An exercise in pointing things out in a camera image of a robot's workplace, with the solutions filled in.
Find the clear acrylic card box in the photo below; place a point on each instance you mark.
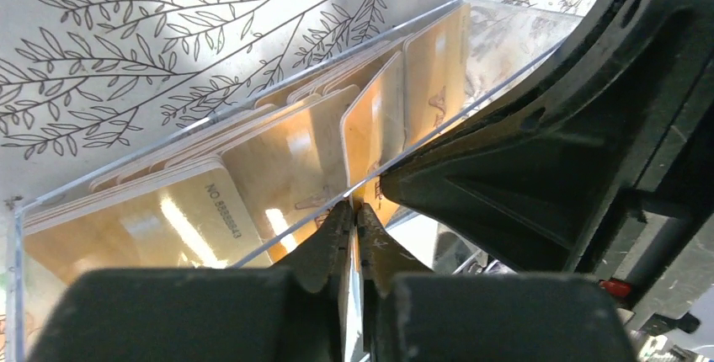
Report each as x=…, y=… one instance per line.
x=505, y=43

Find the floral patterned table mat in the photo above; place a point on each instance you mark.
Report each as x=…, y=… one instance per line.
x=83, y=82

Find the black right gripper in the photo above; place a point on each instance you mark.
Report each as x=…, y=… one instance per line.
x=622, y=190

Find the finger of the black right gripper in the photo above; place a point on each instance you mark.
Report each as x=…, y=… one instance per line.
x=653, y=51

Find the gold VIP card stack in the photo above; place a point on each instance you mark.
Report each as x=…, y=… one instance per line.
x=253, y=186

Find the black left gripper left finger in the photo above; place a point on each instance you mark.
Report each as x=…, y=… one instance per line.
x=287, y=312

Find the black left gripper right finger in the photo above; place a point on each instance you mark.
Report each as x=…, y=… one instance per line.
x=410, y=313

